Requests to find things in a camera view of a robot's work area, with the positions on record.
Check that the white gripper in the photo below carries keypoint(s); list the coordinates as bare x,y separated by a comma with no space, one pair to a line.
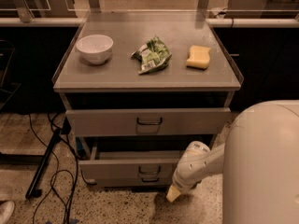
181,181

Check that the grey drawer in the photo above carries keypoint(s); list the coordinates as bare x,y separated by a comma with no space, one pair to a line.
131,122
103,164
133,182

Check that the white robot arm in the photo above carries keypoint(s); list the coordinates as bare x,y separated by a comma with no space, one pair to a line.
259,162

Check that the grey bottom drawer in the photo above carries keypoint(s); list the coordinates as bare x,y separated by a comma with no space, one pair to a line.
133,182

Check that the grey drawer cabinet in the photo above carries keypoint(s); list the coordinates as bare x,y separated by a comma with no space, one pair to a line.
138,81

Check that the grey top drawer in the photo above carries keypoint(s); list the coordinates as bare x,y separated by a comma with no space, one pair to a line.
131,122

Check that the yellow sponge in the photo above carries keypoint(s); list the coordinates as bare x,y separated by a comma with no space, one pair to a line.
198,57

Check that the green crumpled chip bag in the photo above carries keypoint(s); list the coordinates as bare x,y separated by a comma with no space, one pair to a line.
154,56

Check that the black floor bar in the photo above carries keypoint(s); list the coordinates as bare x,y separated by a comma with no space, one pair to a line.
33,191

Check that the white ceramic bowl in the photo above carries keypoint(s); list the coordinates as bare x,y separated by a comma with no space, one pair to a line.
95,49

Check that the white shoe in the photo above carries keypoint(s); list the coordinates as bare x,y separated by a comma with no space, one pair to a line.
6,211

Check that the white horizontal rail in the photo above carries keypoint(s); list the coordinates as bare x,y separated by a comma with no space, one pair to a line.
218,23

